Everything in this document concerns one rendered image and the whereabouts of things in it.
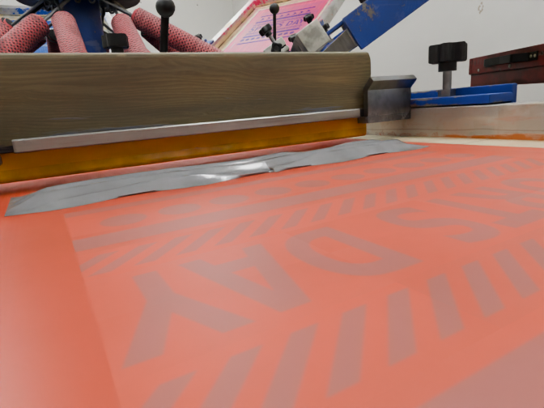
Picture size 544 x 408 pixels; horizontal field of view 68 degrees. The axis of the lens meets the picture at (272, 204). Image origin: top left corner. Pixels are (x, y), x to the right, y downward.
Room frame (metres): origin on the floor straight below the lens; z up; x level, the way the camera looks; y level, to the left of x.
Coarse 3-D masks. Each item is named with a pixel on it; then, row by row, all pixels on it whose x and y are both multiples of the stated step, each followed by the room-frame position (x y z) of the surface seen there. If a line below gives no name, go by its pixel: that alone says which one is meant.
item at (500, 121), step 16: (416, 112) 0.51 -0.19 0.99; (432, 112) 0.49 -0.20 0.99; (448, 112) 0.47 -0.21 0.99; (464, 112) 0.45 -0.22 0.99; (480, 112) 0.43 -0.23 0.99; (496, 112) 0.42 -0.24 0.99; (512, 112) 0.40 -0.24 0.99; (528, 112) 0.39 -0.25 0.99; (368, 128) 0.58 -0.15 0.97; (384, 128) 0.55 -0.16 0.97; (400, 128) 0.53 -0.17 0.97; (416, 128) 0.51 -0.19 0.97; (432, 128) 0.49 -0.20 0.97; (448, 128) 0.47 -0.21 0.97; (464, 128) 0.45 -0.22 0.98; (480, 128) 0.43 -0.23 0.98; (496, 128) 0.42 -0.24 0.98; (512, 128) 0.40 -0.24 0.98; (528, 128) 0.39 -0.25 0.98
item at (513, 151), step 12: (300, 144) 0.52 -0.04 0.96; (312, 144) 0.50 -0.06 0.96; (324, 144) 0.49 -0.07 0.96; (336, 144) 0.48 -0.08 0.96; (420, 144) 0.42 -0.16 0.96; (432, 144) 0.41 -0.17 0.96; (444, 144) 0.40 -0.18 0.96; (456, 144) 0.40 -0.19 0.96; (216, 156) 0.45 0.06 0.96; (228, 156) 0.44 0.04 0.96; (240, 156) 0.43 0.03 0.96; (252, 156) 0.43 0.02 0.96; (372, 156) 0.36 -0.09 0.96; (384, 156) 0.35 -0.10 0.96; (516, 156) 0.30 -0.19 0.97; (528, 156) 0.29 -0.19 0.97; (540, 156) 0.29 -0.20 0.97; (300, 168) 0.32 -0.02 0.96; (312, 168) 0.31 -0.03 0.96
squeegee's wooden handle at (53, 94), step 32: (0, 64) 0.32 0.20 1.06; (32, 64) 0.33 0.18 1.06; (64, 64) 0.34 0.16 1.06; (96, 64) 0.36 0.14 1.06; (128, 64) 0.37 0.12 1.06; (160, 64) 0.38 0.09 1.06; (192, 64) 0.40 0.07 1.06; (224, 64) 0.41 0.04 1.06; (256, 64) 0.43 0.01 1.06; (288, 64) 0.45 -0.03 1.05; (320, 64) 0.47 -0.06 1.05; (352, 64) 0.49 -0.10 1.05; (0, 96) 0.32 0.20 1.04; (32, 96) 0.33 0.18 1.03; (64, 96) 0.34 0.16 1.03; (96, 96) 0.35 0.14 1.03; (128, 96) 0.37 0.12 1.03; (160, 96) 0.38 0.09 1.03; (192, 96) 0.39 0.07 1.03; (224, 96) 0.41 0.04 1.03; (256, 96) 0.43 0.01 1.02; (288, 96) 0.45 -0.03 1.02; (320, 96) 0.47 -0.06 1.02; (352, 96) 0.49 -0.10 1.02; (0, 128) 0.32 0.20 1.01; (32, 128) 0.33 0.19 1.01; (64, 128) 0.34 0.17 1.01; (96, 128) 0.35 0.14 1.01; (128, 128) 0.36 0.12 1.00
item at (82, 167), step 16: (224, 144) 0.42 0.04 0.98; (240, 144) 0.43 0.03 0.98; (256, 144) 0.44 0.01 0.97; (272, 144) 0.45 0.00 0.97; (288, 144) 0.46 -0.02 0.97; (96, 160) 0.36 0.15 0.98; (112, 160) 0.36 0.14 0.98; (128, 160) 0.37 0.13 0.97; (144, 160) 0.38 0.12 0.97; (160, 160) 0.39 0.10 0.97; (176, 160) 0.40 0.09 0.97; (0, 176) 0.32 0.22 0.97; (16, 176) 0.33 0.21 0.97; (32, 176) 0.33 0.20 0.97; (48, 176) 0.34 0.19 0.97
